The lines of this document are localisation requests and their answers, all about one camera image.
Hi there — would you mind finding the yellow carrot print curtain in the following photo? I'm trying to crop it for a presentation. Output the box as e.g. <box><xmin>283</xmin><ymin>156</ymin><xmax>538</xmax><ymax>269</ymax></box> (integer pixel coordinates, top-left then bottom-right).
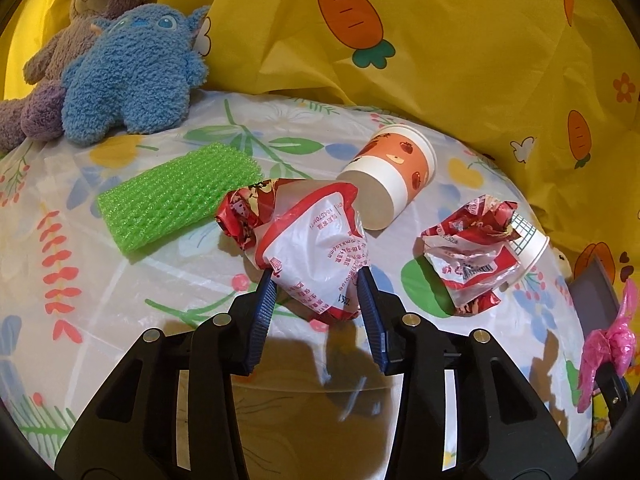
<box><xmin>0</xmin><ymin>0</ymin><xmax>640</xmax><ymax>281</ymax></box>

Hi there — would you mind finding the grey plastic bin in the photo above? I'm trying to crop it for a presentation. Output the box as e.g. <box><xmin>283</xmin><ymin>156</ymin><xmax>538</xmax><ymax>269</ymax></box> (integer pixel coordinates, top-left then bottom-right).
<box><xmin>570</xmin><ymin>255</ymin><xmax>623</xmax><ymax>356</ymax></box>

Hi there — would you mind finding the white checked paper cup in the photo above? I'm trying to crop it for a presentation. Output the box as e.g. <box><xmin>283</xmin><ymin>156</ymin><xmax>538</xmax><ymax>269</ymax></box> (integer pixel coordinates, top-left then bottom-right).
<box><xmin>500</xmin><ymin>212</ymin><xmax>550</xmax><ymax>291</ymax></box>

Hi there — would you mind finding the floral plastic tablecloth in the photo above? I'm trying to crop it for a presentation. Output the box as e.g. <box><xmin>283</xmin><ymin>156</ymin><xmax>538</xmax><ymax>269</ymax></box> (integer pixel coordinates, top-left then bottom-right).
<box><xmin>0</xmin><ymin>90</ymin><xmax>601</xmax><ymax>480</ymax></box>

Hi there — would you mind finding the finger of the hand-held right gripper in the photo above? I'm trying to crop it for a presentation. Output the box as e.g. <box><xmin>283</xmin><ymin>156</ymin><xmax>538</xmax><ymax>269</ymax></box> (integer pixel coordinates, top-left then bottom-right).
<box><xmin>597</xmin><ymin>360</ymin><xmax>630</xmax><ymax>413</ymax></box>

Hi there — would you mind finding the green foam net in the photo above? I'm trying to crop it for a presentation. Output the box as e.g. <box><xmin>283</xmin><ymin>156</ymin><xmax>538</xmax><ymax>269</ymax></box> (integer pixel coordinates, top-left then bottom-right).
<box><xmin>96</xmin><ymin>142</ymin><xmax>265</xmax><ymax>263</ymax></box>

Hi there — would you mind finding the blue plush toy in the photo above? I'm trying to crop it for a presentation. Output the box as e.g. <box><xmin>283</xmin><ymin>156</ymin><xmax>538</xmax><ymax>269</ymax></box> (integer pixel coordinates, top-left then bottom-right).
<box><xmin>61</xmin><ymin>4</ymin><xmax>211</xmax><ymax>147</ymax></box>

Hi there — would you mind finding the orange fruit print paper cup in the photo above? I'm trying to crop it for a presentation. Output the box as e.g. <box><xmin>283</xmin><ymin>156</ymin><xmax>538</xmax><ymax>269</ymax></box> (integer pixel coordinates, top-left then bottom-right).
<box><xmin>336</xmin><ymin>125</ymin><xmax>437</xmax><ymax>231</ymax></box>

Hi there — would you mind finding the red and white plastic bag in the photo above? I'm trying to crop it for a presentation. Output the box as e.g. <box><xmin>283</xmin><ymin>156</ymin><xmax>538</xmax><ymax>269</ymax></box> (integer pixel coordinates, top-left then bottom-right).
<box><xmin>215</xmin><ymin>178</ymin><xmax>371</xmax><ymax>323</ymax></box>

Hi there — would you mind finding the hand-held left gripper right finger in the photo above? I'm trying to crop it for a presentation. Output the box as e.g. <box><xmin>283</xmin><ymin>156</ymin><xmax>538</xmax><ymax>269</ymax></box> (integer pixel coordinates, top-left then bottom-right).
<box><xmin>357</xmin><ymin>267</ymin><xmax>578</xmax><ymax>480</ymax></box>

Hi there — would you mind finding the crumpled red snack wrapper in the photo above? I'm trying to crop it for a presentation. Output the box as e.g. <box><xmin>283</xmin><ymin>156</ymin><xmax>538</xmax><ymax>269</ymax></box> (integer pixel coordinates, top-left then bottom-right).
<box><xmin>421</xmin><ymin>195</ymin><xmax>521</xmax><ymax>316</ymax></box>

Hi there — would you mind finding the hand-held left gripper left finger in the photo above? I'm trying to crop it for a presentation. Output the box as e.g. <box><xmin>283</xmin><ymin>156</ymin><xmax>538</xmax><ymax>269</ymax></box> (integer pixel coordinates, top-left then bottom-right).
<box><xmin>55</xmin><ymin>267</ymin><xmax>278</xmax><ymax>480</ymax></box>

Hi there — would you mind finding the purple teddy bear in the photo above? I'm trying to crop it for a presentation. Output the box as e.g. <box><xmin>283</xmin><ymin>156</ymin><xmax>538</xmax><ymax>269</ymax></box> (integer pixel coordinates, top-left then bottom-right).
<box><xmin>0</xmin><ymin>0</ymin><xmax>166</xmax><ymax>153</ymax></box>

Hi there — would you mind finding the pink plastic bag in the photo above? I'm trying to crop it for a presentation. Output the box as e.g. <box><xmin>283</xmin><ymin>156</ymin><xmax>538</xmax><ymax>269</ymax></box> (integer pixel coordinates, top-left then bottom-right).
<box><xmin>577</xmin><ymin>277</ymin><xmax>640</xmax><ymax>413</ymax></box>

